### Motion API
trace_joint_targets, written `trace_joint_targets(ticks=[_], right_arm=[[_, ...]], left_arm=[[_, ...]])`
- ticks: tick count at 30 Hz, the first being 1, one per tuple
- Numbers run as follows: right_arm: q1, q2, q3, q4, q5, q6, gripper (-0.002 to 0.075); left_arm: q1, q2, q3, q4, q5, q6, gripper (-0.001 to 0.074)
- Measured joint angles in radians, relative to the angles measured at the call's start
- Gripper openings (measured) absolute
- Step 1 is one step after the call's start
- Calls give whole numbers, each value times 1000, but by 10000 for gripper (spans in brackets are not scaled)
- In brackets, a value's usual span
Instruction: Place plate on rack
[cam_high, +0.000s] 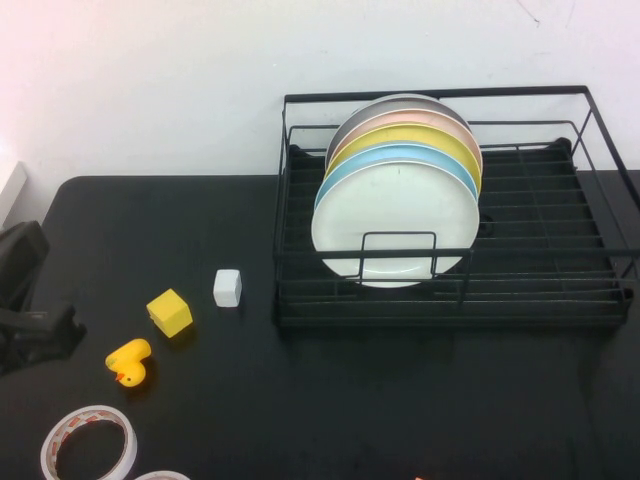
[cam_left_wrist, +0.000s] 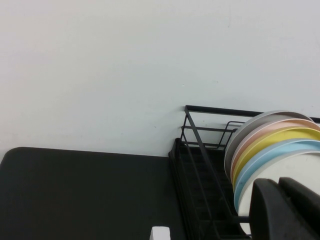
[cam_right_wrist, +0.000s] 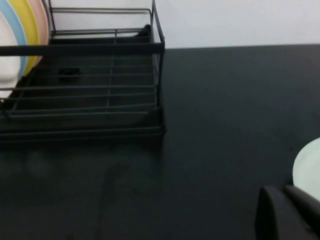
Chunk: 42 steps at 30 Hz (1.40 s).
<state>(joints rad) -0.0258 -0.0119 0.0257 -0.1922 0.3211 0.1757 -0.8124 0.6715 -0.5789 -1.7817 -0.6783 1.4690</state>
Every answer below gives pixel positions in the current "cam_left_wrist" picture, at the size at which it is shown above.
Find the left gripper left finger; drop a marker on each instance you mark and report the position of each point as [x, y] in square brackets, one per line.
[267, 212]

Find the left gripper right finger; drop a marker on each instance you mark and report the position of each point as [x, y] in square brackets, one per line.
[305, 207]

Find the white plate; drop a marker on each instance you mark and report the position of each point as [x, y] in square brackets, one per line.
[275, 165]

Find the light blue plate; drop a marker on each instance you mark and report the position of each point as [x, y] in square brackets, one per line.
[275, 148]

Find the yellow plate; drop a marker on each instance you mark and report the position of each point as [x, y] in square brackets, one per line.
[275, 137]

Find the pink plate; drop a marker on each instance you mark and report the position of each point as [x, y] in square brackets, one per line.
[275, 126]

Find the grey plate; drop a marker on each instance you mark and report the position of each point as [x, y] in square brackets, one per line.
[250, 127]

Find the white cube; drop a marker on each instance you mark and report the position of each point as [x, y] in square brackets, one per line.
[160, 233]

